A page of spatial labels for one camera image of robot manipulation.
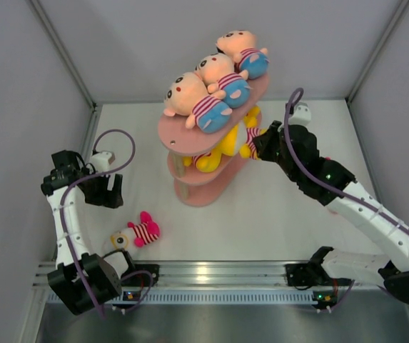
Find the yellow plush toy big eyes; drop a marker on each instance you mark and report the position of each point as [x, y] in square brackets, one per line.
[206, 162]

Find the boy plush blue pants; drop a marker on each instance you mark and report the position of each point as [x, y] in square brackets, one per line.
[218, 73]

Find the boy plush black hair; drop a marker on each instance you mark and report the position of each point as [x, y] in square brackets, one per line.
[188, 96]

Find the yellow cat plush striped shirt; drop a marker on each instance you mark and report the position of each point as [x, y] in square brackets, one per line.
[239, 140]

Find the pink white panda plush glasses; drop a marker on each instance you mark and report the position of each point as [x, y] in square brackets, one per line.
[136, 236]

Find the yellow plush toy striped shirt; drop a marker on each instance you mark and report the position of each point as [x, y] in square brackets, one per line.
[251, 117]

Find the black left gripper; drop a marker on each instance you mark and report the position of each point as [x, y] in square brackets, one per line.
[110, 199]

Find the aluminium frame rail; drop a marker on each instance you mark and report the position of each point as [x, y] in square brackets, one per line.
[216, 275]

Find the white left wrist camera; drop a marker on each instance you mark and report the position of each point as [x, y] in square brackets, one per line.
[101, 162]

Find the boy plush on shelf top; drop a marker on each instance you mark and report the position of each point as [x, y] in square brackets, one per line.
[241, 47]

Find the slotted cable duct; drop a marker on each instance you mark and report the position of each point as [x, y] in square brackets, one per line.
[171, 296]

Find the pink wooden three-tier shelf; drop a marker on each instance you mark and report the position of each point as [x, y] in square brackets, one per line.
[192, 187]

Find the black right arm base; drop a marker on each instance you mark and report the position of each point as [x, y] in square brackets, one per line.
[306, 275]

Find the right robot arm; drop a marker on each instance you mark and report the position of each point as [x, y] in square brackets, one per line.
[294, 149]

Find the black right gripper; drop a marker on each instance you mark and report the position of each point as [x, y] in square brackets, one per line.
[263, 141]

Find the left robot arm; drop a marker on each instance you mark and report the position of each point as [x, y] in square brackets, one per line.
[83, 279]

